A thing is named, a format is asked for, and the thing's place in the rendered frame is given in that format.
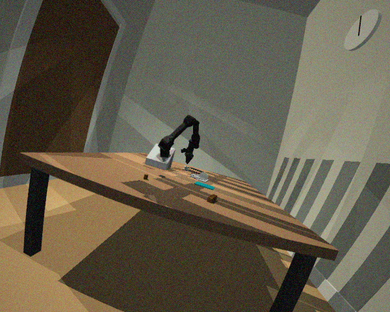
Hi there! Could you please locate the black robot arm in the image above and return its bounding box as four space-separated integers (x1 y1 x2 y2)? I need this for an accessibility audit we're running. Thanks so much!
158 115 200 157

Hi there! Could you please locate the teal rectangular block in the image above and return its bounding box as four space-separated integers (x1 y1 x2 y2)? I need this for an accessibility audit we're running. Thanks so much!
195 182 215 190

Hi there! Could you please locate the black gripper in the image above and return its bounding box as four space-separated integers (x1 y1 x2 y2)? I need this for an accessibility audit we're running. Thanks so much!
185 147 194 164

